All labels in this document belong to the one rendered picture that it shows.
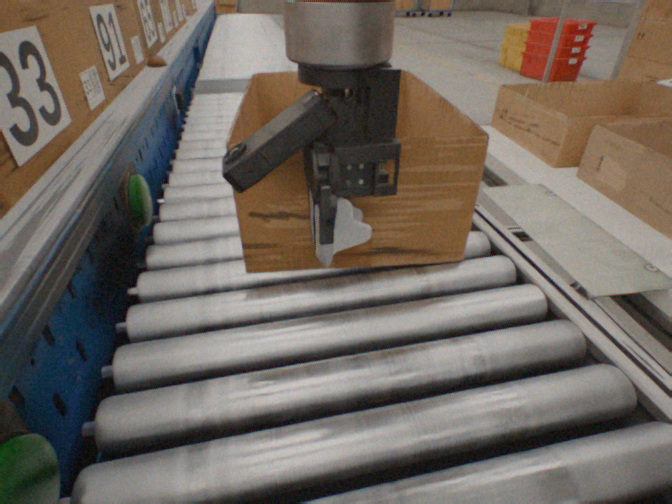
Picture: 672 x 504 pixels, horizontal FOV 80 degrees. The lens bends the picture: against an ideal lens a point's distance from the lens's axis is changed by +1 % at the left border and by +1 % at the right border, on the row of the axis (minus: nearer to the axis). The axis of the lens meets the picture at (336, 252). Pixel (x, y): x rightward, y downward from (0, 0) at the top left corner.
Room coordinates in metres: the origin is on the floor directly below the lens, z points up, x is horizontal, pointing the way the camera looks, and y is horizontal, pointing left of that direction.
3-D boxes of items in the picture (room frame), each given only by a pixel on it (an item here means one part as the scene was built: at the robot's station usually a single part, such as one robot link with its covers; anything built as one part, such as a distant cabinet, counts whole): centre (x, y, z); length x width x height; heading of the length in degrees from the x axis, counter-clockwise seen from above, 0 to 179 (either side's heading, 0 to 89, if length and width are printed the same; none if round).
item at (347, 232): (0.36, -0.01, 0.84); 0.06 x 0.03 x 0.09; 102
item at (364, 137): (0.38, -0.01, 0.94); 0.09 x 0.08 x 0.12; 102
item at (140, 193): (0.50, 0.27, 0.81); 0.07 x 0.01 x 0.07; 12
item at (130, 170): (0.49, 0.28, 0.81); 0.09 x 0.01 x 0.09; 12
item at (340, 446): (0.20, -0.04, 0.72); 0.52 x 0.05 x 0.05; 102
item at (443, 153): (0.62, -0.01, 0.83); 0.39 x 0.29 x 0.17; 5
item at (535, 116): (0.92, -0.60, 0.80); 0.38 x 0.28 x 0.10; 98
